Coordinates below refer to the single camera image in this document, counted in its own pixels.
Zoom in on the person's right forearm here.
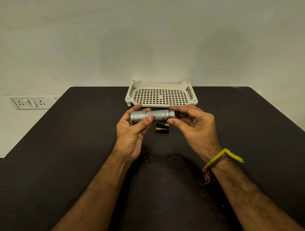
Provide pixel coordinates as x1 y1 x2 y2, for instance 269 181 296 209
211 152 305 231

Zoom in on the person's left forearm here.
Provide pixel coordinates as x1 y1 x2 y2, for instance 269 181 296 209
51 149 134 231

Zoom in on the silver metal flashlight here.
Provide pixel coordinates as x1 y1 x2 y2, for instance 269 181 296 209
130 110 175 122

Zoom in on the yellow and red thread wristband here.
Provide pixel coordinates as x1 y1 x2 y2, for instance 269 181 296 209
202 148 244 185

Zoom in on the white perforated plastic tray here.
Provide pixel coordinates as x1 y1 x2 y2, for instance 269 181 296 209
125 80 198 107

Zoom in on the person's right hand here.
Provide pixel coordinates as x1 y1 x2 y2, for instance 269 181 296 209
167 105 223 164

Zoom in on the person's left hand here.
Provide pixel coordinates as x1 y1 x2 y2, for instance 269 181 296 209
112 104 154 164

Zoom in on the white wall socket panel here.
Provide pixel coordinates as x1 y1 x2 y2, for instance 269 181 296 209
11 97 58 110

